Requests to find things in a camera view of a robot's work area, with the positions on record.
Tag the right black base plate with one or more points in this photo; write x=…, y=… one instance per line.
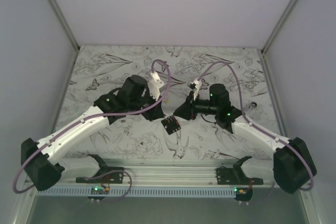
x=225, y=176

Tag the silver ratchet wrench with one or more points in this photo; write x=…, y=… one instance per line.
x=251, y=105

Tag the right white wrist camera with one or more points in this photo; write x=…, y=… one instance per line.
x=195, y=86

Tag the left controller board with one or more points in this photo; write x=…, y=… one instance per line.
x=98, y=193

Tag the black fuse box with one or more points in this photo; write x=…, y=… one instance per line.
x=171, y=125

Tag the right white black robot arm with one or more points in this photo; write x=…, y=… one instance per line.
x=289, y=163

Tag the right controller board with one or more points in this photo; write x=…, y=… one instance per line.
x=243, y=195

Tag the controller board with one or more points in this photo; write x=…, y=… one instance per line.
x=243, y=195
x=98, y=193

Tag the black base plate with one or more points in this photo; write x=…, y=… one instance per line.
x=107, y=175
x=225, y=176

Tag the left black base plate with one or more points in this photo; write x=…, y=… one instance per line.
x=107, y=175

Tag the aluminium rail base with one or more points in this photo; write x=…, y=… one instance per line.
x=168, y=172

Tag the floral patterned mat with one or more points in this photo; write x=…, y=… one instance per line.
x=100, y=69

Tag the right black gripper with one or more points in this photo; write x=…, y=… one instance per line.
x=187, y=110

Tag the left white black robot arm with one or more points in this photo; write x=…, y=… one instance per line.
x=55, y=146

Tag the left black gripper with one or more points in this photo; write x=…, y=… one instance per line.
x=155, y=114

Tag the white slotted cable duct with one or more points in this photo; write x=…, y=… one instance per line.
x=137, y=191

